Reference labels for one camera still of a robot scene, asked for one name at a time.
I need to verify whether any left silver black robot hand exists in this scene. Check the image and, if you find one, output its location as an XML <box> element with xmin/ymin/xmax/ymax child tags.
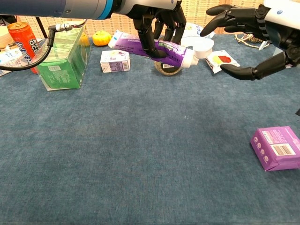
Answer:
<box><xmin>114</xmin><ymin>0</ymin><xmax>187</xmax><ymax>59</ymax></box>

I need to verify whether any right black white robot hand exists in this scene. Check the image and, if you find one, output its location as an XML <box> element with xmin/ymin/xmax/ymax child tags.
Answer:
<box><xmin>200</xmin><ymin>0</ymin><xmax>300</xmax><ymax>81</ymax></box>

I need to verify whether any purple white tube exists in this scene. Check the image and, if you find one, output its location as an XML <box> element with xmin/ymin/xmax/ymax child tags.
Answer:
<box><xmin>107</xmin><ymin>30</ymin><xmax>214</xmax><ymax>68</ymax></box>

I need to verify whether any glass jar with black lid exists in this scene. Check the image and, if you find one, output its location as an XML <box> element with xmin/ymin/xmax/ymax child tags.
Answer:
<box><xmin>153</xmin><ymin>60</ymin><xmax>182</xmax><ymax>77</ymax></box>

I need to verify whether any purple white juice carton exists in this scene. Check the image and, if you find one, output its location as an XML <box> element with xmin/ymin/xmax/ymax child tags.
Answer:
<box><xmin>100</xmin><ymin>50</ymin><xmax>131</xmax><ymax>73</ymax></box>

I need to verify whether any white snack bag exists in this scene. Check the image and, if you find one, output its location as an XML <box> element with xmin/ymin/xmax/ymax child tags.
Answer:
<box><xmin>180</xmin><ymin>22</ymin><xmax>216</xmax><ymax>47</ymax></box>

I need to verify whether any small cake packet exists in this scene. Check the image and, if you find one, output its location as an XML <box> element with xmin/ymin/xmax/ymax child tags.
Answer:
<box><xmin>205</xmin><ymin>50</ymin><xmax>241</xmax><ymax>74</ymax></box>

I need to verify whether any clear box of green packets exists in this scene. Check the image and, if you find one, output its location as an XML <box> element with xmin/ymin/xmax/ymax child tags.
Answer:
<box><xmin>31</xmin><ymin>24</ymin><xmax>91</xmax><ymax>91</ymax></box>

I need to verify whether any black tripod stand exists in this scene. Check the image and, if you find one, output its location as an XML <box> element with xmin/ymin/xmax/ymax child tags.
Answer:
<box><xmin>35</xmin><ymin>16</ymin><xmax>49</xmax><ymax>39</ymax></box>

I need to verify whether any purple box with barcode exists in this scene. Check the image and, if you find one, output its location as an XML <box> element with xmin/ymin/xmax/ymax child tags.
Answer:
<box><xmin>250</xmin><ymin>126</ymin><xmax>300</xmax><ymax>173</ymax></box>

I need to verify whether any red soda can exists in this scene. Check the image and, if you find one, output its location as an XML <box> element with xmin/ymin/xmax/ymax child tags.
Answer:
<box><xmin>7</xmin><ymin>22</ymin><xmax>39</xmax><ymax>75</ymax></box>

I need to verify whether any white blue milk carton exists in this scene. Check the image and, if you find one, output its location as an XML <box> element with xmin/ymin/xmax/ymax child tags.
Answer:
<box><xmin>0</xmin><ymin>48</ymin><xmax>29</xmax><ymax>77</ymax></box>

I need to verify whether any blue table cloth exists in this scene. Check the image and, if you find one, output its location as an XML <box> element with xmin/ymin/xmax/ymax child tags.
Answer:
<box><xmin>0</xmin><ymin>34</ymin><xmax>300</xmax><ymax>225</ymax></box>

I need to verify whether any beige bowl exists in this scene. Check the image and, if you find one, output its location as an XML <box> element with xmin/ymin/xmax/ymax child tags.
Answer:
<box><xmin>0</xmin><ymin>26</ymin><xmax>14</xmax><ymax>49</ymax></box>

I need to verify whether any coil of beige rope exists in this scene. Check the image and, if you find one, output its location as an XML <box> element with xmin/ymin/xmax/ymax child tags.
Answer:
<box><xmin>234</xmin><ymin>32</ymin><xmax>271</xmax><ymax>50</ymax></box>

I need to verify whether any yellow tape measure with cord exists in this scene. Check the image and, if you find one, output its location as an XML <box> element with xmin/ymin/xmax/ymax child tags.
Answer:
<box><xmin>92</xmin><ymin>30</ymin><xmax>112</xmax><ymax>46</ymax></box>

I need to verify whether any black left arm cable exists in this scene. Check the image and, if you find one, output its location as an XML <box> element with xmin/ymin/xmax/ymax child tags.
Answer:
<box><xmin>0</xmin><ymin>20</ymin><xmax>87</xmax><ymax>71</ymax></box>

